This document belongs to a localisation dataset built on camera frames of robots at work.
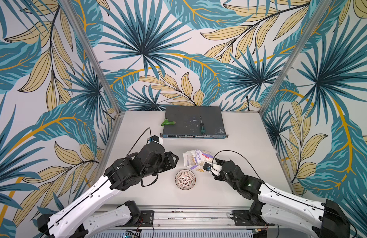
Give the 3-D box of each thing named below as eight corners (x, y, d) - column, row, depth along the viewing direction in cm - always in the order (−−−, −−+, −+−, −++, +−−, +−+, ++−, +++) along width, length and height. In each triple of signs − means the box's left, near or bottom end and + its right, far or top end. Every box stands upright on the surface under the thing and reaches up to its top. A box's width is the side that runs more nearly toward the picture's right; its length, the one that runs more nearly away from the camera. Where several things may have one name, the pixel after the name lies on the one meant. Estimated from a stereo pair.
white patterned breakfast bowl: (181, 194, 82) (182, 191, 78) (172, 178, 88) (172, 175, 84) (197, 184, 86) (198, 181, 82) (188, 169, 92) (188, 165, 88)
